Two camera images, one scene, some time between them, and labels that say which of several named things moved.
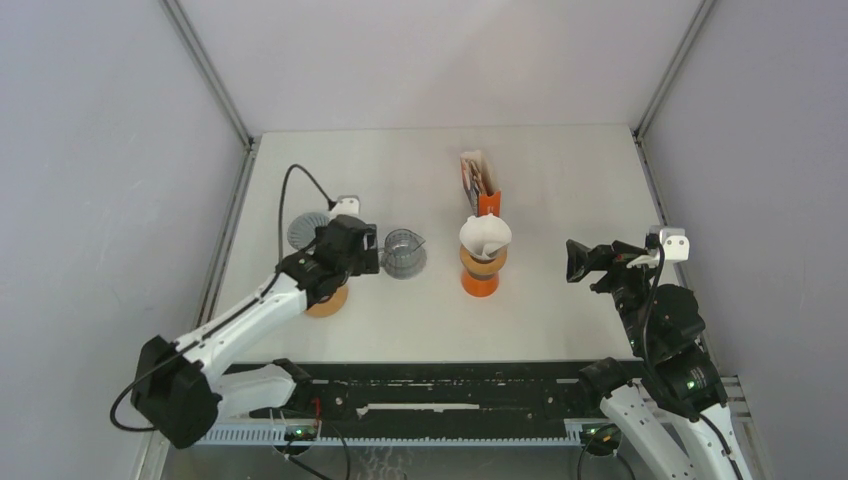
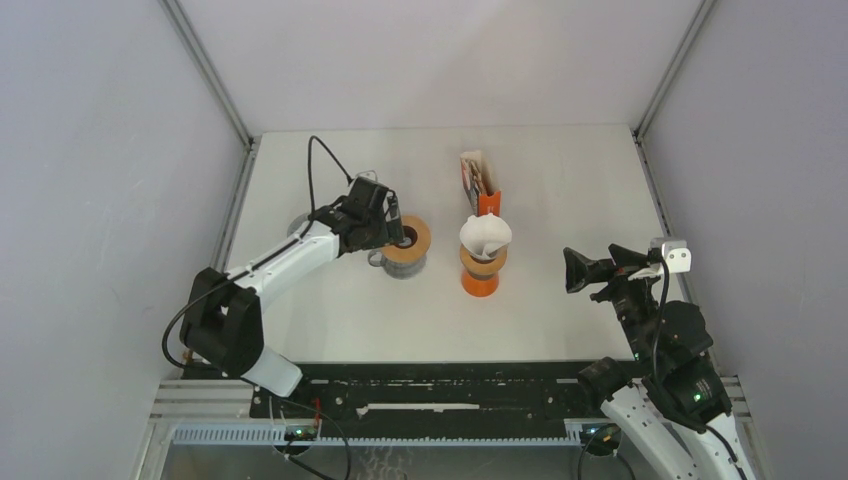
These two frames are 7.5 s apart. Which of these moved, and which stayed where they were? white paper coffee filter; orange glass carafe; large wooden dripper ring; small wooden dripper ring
Moved: large wooden dripper ring
Stayed: orange glass carafe; white paper coffee filter; small wooden dripper ring
